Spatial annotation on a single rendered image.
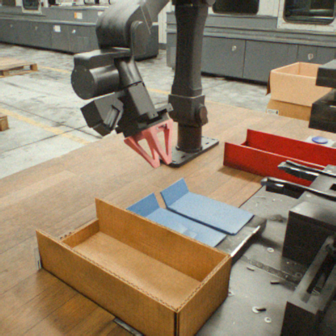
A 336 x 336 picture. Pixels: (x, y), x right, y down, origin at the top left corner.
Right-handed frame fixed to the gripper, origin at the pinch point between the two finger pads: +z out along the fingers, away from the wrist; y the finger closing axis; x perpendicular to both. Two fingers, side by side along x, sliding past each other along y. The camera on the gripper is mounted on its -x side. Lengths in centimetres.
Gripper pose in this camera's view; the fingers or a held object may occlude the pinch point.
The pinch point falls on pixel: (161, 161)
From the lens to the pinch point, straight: 69.4
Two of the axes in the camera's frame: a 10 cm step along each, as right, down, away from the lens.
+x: 6.2, -3.5, 7.0
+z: 4.0, 9.1, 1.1
